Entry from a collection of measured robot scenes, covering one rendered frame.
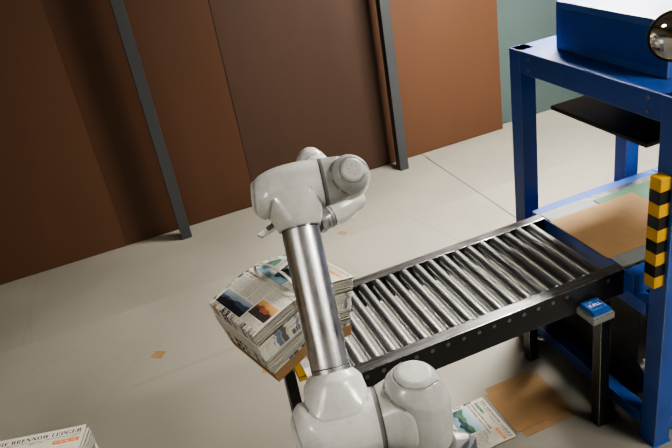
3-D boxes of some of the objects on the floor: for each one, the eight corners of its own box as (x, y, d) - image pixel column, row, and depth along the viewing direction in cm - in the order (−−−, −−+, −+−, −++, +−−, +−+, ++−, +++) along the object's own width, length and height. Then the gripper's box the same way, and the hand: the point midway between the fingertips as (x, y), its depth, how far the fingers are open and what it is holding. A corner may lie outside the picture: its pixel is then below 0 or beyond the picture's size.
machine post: (620, 298, 370) (631, 20, 301) (608, 290, 378) (617, 17, 309) (632, 292, 372) (647, 15, 303) (621, 285, 380) (632, 13, 311)
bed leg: (598, 427, 294) (601, 303, 264) (589, 419, 299) (591, 295, 269) (609, 422, 296) (613, 298, 266) (600, 414, 301) (603, 291, 271)
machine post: (653, 448, 280) (681, 101, 211) (638, 434, 288) (660, 94, 219) (670, 440, 282) (703, 94, 213) (654, 427, 290) (681, 88, 221)
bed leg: (530, 361, 337) (526, 248, 307) (523, 355, 342) (518, 242, 312) (539, 357, 339) (536, 244, 308) (532, 351, 344) (529, 239, 313)
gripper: (312, 194, 220) (259, 225, 210) (330, 255, 232) (281, 288, 222) (299, 189, 226) (247, 219, 216) (318, 249, 237) (269, 280, 227)
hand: (267, 252), depth 219 cm, fingers open, 14 cm apart
